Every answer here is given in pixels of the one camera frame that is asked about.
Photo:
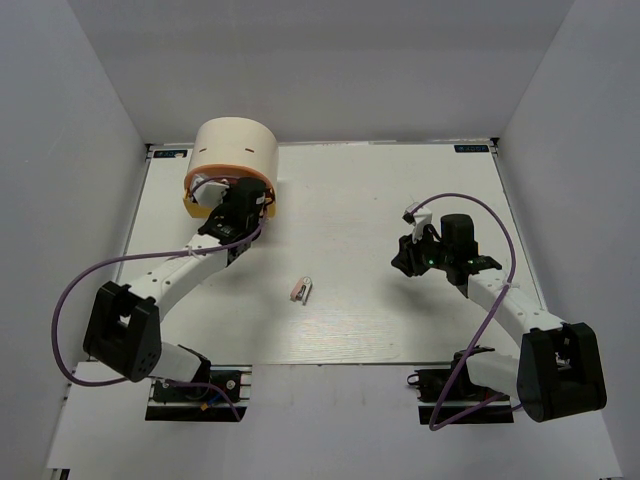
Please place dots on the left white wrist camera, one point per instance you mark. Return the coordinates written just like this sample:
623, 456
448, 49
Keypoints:
208, 191

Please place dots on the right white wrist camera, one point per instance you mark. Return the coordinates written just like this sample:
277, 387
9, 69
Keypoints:
419, 217

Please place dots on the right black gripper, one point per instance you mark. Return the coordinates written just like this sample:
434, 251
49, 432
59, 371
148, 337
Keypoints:
408, 258

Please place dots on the cream cylindrical desk organizer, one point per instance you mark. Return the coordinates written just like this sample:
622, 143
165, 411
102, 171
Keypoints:
236, 141

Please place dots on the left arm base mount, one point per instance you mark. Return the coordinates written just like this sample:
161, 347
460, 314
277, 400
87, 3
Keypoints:
224, 400

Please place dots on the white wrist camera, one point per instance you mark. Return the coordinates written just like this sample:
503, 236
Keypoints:
208, 191
419, 217

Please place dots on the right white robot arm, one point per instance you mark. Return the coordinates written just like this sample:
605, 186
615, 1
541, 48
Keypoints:
558, 371

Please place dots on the orange organizer drawer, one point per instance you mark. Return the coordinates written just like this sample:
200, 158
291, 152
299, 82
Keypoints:
224, 171

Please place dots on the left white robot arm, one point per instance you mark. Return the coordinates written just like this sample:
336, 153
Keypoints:
124, 329

